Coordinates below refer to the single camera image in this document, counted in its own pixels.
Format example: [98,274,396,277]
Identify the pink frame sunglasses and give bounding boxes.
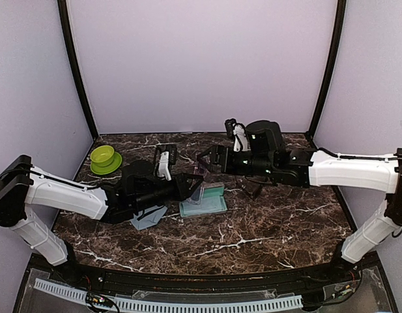
[188,158,208,205]

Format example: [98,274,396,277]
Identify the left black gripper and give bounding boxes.
[133,173,204,213]

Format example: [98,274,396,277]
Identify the left black frame post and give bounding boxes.
[57,0,99,140]

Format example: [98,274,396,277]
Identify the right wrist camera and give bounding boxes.
[223,117,285,160]

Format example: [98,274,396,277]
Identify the white slotted cable duct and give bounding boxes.
[33,278,303,312]

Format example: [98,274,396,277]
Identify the black frame post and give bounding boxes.
[305,0,347,141]
[57,0,99,140]

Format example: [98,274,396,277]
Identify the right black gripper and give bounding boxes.
[197,143,276,177]

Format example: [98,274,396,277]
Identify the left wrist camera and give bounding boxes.
[122,145,178,193]

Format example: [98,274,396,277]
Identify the right black frame post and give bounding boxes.
[305,0,347,141]

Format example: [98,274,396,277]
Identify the blue cleaning cloth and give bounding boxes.
[130,205,167,230]

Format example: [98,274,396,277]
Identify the dark frame sunglasses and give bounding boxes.
[234,176,263,200]

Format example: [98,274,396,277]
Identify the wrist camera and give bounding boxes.
[122,145,178,193]
[223,117,285,160]

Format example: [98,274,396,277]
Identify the green plate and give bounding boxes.
[90,152,122,175]

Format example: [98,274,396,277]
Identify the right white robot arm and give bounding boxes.
[197,145,402,283]

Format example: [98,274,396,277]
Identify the green bowl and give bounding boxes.
[90,145,115,167]

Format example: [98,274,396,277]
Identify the teal glasses case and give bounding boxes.
[179,182,227,218]

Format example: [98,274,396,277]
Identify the black front rail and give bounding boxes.
[27,252,380,296]

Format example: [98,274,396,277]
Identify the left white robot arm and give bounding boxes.
[0,155,203,284]

